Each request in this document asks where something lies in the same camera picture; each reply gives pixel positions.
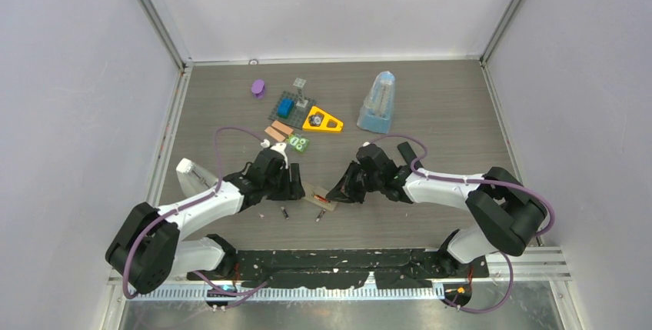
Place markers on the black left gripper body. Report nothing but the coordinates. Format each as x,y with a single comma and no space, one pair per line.
280,188

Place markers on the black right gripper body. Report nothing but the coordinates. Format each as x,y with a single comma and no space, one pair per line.
369,183

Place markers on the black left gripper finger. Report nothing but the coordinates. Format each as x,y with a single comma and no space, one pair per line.
295,173
296,190

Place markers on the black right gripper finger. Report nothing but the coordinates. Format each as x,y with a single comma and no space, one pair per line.
353,173
345,191

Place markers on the red battery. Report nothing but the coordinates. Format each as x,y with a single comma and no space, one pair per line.
320,198

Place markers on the white remote control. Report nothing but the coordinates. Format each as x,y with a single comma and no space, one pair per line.
312,189

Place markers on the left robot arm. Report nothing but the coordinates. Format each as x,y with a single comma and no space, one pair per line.
152,246

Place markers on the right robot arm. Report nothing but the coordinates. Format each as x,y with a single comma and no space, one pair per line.
506,217

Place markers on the black remote control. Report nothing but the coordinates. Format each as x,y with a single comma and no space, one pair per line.
407,152

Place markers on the green monster toy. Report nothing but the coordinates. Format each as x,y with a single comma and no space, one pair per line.
298,143

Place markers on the tan wooden block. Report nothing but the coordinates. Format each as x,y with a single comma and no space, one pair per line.
282,128
275,134

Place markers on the yellow triangular toy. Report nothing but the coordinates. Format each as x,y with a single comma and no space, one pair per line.
318,120

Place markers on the grey building brick plate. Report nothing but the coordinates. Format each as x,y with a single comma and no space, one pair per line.
297,116

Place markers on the blue translucent metronome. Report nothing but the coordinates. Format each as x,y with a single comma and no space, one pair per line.
376,113

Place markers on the blue building brick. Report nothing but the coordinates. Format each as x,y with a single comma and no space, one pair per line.
285,107

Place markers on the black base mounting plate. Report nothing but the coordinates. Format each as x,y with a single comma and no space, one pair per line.
342,269

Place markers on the purple cap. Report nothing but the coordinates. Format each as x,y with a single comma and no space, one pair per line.
258,88

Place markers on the grey brick post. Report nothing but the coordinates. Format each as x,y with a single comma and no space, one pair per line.
299,84

